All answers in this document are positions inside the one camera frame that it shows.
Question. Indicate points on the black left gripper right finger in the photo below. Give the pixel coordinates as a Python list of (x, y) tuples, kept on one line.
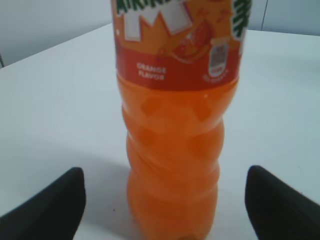
[(277, 211)]

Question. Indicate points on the orange Mirinda soda bottle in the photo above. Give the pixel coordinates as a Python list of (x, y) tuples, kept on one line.
[(177, 68)]

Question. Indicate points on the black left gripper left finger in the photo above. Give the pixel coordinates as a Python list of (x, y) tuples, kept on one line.
[(54, 213)]

